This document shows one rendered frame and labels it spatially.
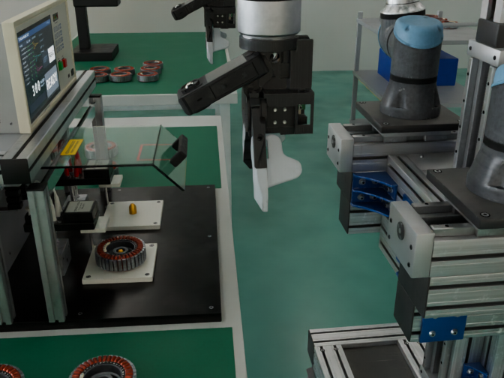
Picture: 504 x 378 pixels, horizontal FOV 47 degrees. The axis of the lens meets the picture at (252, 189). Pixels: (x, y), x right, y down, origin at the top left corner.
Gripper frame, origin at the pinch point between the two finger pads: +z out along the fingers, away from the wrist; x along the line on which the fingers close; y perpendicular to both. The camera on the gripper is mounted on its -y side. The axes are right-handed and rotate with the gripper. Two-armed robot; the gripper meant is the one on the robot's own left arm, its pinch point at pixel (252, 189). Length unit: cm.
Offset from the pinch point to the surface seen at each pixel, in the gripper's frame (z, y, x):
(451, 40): 26, 141, 241
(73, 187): 28, -37, 69
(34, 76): -6, -37, 46
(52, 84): -1, -36, 59
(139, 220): 37, -21, 66
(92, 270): 37, -30, 43
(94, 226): 27, -29, 44
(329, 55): 98, 157, 571
